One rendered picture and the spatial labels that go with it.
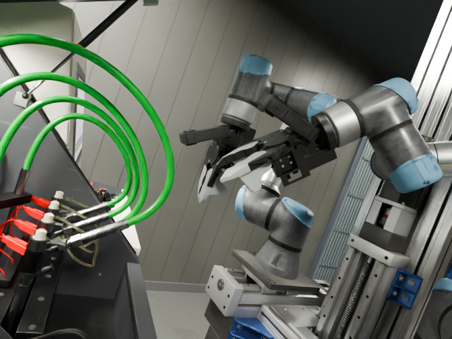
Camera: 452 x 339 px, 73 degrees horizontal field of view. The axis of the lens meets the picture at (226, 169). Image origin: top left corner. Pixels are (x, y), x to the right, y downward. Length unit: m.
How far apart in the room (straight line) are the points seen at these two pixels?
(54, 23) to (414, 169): 0.84
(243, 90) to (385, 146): 0.32
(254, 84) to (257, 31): 2.09
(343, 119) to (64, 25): 0.70
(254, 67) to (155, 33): 1.73
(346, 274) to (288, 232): 0.20
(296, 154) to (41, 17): 0.69
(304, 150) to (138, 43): 1.92
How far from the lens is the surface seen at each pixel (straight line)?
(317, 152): 0.57
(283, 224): 1.00
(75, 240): 0.58
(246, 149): 0.57
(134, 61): 2.34
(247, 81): 0.71
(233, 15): 2.69
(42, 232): 0.59
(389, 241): 0.92
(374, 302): 0.95
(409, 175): 0.58
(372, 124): 0.58
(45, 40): 0.55
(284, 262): 1.02
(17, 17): 0.93
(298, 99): 0.76
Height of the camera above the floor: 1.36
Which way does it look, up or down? 4 degrees down
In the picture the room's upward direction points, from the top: 20 degrees clockwise
